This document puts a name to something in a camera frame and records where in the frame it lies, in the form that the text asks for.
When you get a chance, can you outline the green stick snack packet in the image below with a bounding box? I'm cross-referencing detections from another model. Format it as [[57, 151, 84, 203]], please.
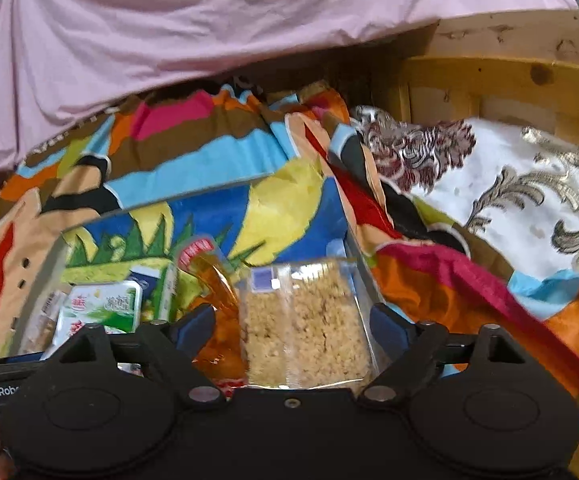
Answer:
[[152, 262, 178, 322]]

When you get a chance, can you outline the white green tofu snack packet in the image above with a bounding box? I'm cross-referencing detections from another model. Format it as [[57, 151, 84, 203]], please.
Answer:
[[42, 280, 143, 360]]

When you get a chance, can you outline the blue calcium tablet box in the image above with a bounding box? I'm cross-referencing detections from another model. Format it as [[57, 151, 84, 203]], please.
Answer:
[[128, 266, 162, 322]]

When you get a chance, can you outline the orange pickled snack pouch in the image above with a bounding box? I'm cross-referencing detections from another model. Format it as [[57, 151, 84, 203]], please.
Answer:
[[174, 234, 247, 400]]

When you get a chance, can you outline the rice crisp cake packet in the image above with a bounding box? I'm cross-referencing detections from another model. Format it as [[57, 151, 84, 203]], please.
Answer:
[[237, 258, 376, 392]]

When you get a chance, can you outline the brown nut bar packet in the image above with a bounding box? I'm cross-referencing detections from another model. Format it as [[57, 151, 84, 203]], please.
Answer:
[[19, 284, 72, 354]]

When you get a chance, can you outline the metal tray with dinosaur drawing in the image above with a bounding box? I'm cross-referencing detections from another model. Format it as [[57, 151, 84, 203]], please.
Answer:
[[17, 176, 376, 392]]

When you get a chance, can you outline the floral satin pillow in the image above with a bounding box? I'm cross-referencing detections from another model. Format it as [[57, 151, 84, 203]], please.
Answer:
[[351, 106, 579, 280]]

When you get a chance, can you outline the colourful monkey blanket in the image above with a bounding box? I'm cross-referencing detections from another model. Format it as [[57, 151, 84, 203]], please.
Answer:
[[0, 84, 579, 393]]

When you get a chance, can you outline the pink hanging sheet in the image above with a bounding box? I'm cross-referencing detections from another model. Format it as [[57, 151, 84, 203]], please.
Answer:
[[0, 0, 577, 173]]

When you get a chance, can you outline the wooden bed rail right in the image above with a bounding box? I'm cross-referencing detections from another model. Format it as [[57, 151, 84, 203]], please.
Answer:
[[386, 11, 579, 146]]

